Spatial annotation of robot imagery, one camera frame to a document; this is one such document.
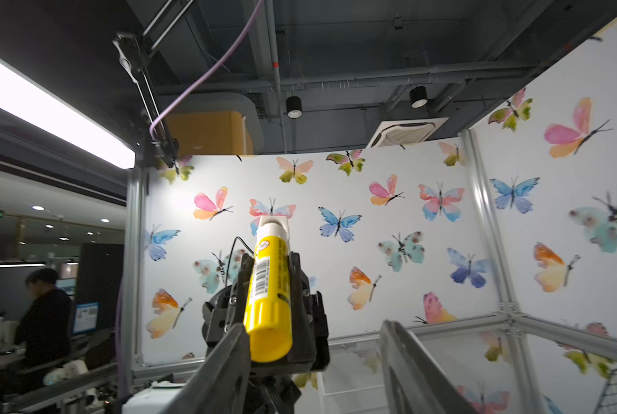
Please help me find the yellow glue stick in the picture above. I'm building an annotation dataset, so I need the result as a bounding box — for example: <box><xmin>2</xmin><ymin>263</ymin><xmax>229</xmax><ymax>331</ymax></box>
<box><xmin>244</xmin><ymin>216</ymin><xmax>293</xmax><ymax>363</ymax></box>

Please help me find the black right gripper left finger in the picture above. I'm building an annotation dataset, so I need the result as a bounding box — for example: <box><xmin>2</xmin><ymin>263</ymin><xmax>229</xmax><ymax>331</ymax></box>
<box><xmin>162</xmin><ymin>324</ymin><xmax>251</xmax><ymax>414</ymax></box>

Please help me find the purple overhead cable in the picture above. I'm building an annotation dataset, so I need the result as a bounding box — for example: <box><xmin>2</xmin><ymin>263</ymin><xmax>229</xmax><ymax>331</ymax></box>
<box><xmin>147</xmin><ymin>0</ymin><xmax>266</xmax><ymax>141</ymax></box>

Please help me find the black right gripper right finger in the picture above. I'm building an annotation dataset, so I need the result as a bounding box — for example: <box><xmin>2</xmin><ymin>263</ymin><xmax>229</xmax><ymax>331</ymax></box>
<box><xmin>379</xmin><ymin>320</ymin><xmax>475</xmax><ymax>414</ymax></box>

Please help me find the person in black clothes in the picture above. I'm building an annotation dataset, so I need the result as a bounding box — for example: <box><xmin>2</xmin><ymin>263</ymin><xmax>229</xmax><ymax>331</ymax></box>
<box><xmin>15</xmin><ymin>267</ymin><xmax>72</xmax><ymax>393</ymax></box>

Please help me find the overhead camera mount bracket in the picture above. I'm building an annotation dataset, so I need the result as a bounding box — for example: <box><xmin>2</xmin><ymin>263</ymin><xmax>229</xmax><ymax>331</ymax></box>
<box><xmin>113</xmin><ymin>32</ymin><xmax>179</xmax><ymax>168</ymax></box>

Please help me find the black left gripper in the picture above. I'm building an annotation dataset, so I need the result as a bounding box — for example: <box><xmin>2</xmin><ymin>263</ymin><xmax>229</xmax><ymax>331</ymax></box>
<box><xmin>202</xmin><ymin>252</ymin><xmax>330</xmax><ymax>413</ymax></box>

